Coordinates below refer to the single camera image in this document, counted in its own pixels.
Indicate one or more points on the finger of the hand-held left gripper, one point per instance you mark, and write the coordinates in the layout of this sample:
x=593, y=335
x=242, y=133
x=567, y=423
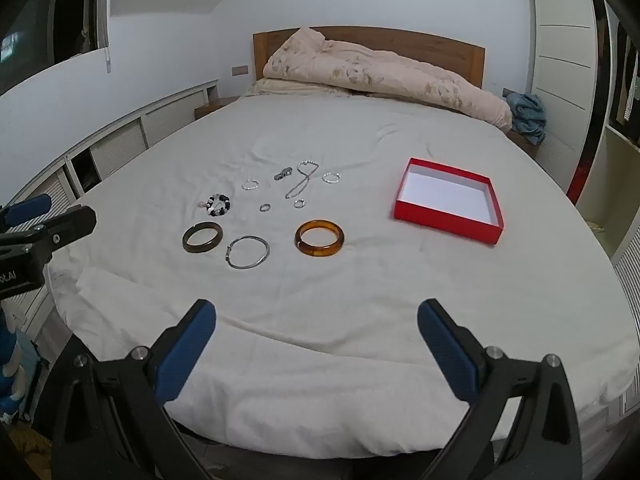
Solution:
x=70, y=225
x=27, y=207

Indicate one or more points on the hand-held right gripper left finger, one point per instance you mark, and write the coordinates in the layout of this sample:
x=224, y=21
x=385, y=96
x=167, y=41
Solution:
x=185, y=355

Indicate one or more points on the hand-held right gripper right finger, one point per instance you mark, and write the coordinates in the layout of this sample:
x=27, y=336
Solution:
x=445, y=355

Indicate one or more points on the thin silver bangle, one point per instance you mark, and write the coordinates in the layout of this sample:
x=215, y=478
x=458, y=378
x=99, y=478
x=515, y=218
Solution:
x=229, y=252

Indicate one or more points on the dark brown bangle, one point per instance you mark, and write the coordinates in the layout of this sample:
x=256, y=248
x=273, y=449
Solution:
x=187, y=240

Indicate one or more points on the red cardboard box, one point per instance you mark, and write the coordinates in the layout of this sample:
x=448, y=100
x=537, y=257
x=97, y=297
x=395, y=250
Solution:
x=440, y=225

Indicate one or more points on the amber bangle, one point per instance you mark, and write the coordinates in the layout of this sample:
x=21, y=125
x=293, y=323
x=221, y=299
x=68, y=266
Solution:
x=320, y=251

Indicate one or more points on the textured silver hoop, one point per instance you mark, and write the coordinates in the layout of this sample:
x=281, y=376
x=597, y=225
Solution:
x=323, y=177

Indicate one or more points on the low white cabinet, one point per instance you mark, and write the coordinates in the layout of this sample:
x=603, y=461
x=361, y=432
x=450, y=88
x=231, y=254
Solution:
x=125, y=145

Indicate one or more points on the bed with white sheet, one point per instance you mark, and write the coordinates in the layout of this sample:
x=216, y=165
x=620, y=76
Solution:
x=325, y=310

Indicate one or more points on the dark window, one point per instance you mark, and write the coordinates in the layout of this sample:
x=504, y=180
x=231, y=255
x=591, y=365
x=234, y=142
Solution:
x=45, y=20

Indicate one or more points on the white louvered panel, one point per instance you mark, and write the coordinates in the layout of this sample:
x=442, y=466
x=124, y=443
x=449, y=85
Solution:
x=631, y=285

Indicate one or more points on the red object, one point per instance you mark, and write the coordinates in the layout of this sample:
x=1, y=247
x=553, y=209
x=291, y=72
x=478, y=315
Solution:
x=580, y=180

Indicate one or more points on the beige pillow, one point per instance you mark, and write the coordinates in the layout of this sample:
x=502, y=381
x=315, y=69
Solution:
x=280, y=87

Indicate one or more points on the white open shelf unit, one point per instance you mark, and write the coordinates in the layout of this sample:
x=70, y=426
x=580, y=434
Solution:
x=615, y=170

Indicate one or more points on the blue cloth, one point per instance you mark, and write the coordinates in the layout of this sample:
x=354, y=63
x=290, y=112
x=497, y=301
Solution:
x=527, y=115

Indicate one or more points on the beige floral quilt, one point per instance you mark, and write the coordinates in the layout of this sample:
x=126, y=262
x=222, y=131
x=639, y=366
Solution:
x=375, y=70

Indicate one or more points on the wooden headboard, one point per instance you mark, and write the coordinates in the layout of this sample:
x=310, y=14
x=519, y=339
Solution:
x=425, y=45

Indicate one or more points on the white wardrobe door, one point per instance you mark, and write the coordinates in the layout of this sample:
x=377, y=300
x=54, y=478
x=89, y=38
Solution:
x=560, y=60

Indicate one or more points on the wall outlet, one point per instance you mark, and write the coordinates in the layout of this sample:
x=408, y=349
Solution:
x=240, y=70

